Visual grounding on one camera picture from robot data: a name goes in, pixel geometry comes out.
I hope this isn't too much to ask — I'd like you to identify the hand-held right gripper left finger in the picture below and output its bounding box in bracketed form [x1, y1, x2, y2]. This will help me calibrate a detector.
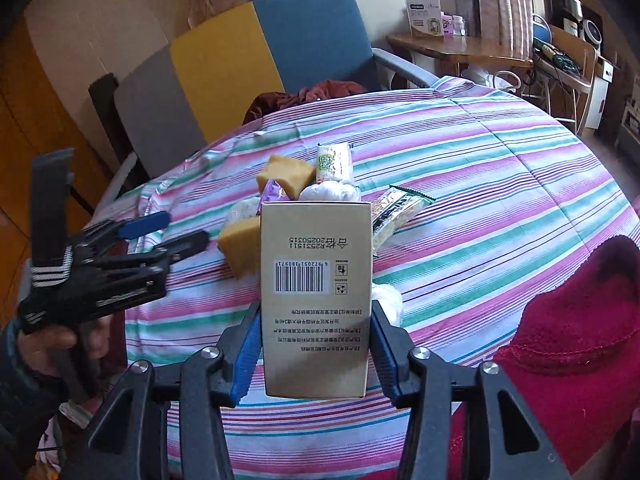
[60, 302, 263, 480]

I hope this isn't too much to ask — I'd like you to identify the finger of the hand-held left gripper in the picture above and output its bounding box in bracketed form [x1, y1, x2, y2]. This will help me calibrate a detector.
[82, 211, 173, 257]
[100, 230, 211, 281]

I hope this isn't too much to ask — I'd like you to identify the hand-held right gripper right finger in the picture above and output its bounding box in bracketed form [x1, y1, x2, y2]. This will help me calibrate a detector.
[370, 300, 571, 480]

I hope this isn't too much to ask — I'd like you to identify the yellow sponge cake block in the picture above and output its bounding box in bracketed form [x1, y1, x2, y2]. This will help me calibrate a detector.
[217, 215, 263, 281]
[256, 154, 318, 200]

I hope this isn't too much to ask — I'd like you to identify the white plastic snack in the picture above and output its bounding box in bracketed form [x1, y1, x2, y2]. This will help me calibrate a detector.
[372, 282, 405, 331]

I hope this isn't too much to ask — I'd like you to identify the purple cloth piece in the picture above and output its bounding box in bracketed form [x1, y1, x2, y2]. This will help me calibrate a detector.
[260, 180, 292, 206]

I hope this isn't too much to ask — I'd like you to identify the person's left forearm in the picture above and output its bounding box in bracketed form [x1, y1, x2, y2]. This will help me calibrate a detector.
[0, 320, 68, 480]

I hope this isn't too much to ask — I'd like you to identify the person's left hand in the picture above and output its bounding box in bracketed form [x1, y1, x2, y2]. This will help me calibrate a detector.
[17, 310, 116, 376]

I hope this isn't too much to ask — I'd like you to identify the clear wrapped rice cake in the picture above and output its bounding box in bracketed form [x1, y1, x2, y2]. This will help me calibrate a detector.
[222, 197, 263, 233]

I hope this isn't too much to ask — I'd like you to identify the white wrapped ball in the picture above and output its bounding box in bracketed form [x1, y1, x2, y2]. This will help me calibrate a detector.
[299, 180, 361, 204]

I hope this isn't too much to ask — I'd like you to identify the green edged snack bar packet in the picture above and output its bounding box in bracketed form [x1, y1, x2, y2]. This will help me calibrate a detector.
[371, 185, 436, 261]

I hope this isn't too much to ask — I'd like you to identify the green label snack packet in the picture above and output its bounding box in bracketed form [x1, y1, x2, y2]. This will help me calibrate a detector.
[316, 142, 356, 186]

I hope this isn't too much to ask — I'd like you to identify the maroon cloth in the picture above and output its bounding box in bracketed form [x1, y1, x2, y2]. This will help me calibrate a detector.
[243, 80, 368, 126]

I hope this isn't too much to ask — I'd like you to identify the red knitted cloth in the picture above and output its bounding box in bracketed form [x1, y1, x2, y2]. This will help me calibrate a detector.
[360, 235, 640, 480]

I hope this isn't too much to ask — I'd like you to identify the striped tablecloth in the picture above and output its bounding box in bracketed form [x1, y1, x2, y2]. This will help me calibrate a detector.
[92, 77, 640, 480]

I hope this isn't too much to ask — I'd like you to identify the grey yellow blue armchair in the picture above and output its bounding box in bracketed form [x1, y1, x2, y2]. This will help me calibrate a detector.
[89, 0, 441, 211]

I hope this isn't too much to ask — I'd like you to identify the wooden desk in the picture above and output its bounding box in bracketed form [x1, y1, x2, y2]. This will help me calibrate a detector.
[386, 32, 535, 78]

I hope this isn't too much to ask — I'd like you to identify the white printed box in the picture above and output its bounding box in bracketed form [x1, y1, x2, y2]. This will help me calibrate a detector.
[404, 0, 445, 38]

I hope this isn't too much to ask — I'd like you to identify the white cabinet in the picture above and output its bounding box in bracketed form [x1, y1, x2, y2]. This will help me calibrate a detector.
[584, 55, 616, 131]

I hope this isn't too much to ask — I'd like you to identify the open cardboard box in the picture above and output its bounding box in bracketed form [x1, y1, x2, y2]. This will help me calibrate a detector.
[532, 25, 598, 92]

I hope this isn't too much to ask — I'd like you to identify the blue ball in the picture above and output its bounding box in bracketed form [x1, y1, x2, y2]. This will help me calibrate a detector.
[532, 15, 552, 47]

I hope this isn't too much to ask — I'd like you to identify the patterned curtain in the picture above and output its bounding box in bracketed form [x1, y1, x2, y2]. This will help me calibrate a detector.
[452, 0, 535, 61]

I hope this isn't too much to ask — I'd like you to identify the white round speaker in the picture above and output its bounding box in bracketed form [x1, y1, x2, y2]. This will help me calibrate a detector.
[580, 17, 604, 43]

